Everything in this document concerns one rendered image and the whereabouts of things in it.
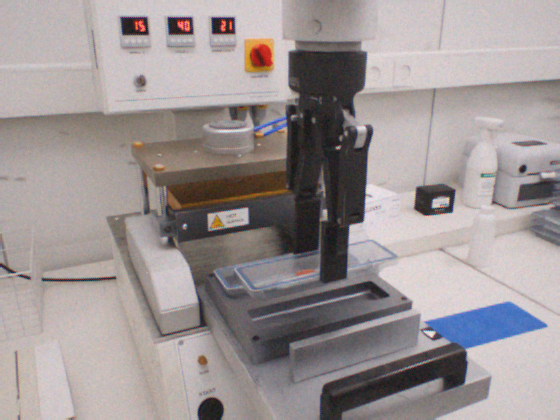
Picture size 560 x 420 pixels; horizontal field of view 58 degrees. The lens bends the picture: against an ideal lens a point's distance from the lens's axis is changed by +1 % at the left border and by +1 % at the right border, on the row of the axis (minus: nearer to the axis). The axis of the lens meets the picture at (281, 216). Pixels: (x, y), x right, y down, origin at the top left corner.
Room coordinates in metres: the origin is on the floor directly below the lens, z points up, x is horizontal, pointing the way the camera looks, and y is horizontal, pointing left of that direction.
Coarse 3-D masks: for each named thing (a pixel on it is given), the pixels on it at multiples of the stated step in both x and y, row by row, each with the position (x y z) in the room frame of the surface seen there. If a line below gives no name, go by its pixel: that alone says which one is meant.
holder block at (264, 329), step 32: (320, 288) 0.54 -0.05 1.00; (352, 288) 0.54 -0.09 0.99; (384, 288) 0.54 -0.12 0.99; (224, 320) 0.50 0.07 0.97; (256, 320) 0.49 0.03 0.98; (288, 320) 0.49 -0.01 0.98; (320, 320) 0.47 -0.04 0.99; (352, 320) 0.47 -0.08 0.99; (256, 352) 0.42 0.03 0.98; (288, 352) 0.44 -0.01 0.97
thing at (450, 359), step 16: (432, 352) 0.39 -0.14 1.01; (448, 352) 0.39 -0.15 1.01; (464, 352) 0.39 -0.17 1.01; (384, 368) 0.37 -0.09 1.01; (400, 368) 0.37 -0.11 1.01; (416, 368) 0.37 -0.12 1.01; (432, 368) 0.38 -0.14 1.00; (448, 368) 0.38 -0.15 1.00; (464, 368) 0.39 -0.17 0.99; (336, 384) 0.35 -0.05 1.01; (352, 384) 0.35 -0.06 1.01; (368, 384) 0.35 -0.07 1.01; (384, 384) 0.35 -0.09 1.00; (400, 384) 0.36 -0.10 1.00; (416, 384) 0.37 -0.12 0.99; (320, 400) 0.35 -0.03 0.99; (336, 400) 0.33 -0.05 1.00; (352, 400) 0.34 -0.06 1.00; (368, 400) 0.35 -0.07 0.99; (320, 416) 0.35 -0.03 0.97; (336, 416) 0.33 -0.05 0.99
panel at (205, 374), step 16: (192, 336) 0.54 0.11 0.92; (208, 336) 0.55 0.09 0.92; (176, 352) 0.53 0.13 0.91; (192, 352) 0.53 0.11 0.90; (208, 352) 0.54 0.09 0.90; (192, 368) 0.52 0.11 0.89; (208, 368) 0.53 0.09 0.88; (224, 368) 0.54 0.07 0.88; (192, 384) 0.51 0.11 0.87; (208, 384) 0.52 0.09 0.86; (224, 384) 0.53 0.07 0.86; (240, 384) 0.53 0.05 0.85; (192, 400) 0.51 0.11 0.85; (208, 400) 0.51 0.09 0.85; (224, 400) 0.52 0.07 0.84; (240, 400) 0.52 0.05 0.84; (192, 416) 0.50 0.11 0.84; (224, 416) 0.51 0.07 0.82; (240, 416) 0.51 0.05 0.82; (256, 416) 0.52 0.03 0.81
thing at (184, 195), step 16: (256, 176) 0.79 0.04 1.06; (272, 176) 0.79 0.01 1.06; (176, 192) 0.71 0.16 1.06; (192, 192) 0.71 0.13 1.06; (208, 192) 0.71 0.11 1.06; (224, 192) 0.71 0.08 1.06; (240, 192) 0.71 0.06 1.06; (256, 192) 0.71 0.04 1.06; (272, 192) 0.71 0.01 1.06; (288, 192) 0.73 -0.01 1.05; (176, 208) 0.68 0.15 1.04
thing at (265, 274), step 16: (368, 240) 0.57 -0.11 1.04; (304, 256) 0.52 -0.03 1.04; (320, 256) 0.52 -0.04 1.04; (352, 256) 0.52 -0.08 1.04; (368, 256) 0.53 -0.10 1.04; (384, 256) 0.53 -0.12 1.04; (240, 272) 0.48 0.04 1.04; (256, 272) 0.48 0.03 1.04; (272, 272) 0.49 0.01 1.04; (288, 272) 0.49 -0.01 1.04; (304, 272) 0.49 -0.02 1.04; (256, 288) 0.45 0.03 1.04
